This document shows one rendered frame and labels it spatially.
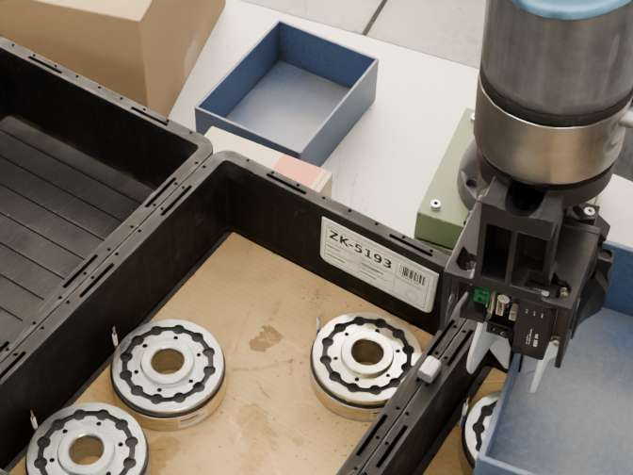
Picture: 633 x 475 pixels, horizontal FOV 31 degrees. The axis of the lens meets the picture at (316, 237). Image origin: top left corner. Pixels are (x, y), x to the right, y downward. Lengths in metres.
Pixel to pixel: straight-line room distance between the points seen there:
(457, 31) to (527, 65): 2.25
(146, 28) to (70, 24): 0.09
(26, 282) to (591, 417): 0.60
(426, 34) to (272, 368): 1.76
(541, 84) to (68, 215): 0.77
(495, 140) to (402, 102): 0.97
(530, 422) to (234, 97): 0.81
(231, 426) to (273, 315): 0.13
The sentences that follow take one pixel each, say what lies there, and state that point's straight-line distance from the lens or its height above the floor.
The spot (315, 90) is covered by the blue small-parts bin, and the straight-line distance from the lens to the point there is 1.54.
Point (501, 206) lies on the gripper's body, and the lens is 0.58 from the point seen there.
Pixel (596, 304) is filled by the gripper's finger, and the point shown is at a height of 1.19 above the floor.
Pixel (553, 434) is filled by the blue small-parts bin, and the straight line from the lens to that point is 0.80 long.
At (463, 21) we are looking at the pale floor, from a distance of 2.82.
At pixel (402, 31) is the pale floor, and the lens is 2.76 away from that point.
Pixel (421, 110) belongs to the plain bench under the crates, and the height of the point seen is 0.70.
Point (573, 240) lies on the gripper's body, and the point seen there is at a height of 1.26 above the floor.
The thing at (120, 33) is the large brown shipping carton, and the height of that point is 0.88.
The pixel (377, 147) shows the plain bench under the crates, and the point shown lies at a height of 0.70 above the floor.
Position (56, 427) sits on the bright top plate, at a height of 0.86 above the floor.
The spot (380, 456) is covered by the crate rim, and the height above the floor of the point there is 0.93.
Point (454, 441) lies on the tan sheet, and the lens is 1.06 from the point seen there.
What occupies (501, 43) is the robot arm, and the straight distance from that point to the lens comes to 0.54.
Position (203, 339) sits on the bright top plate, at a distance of 1.07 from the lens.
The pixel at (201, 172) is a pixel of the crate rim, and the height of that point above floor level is 0.93.
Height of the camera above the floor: 1.73
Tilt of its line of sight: 49 degrees down
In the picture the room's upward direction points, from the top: 3 degrees clockwise
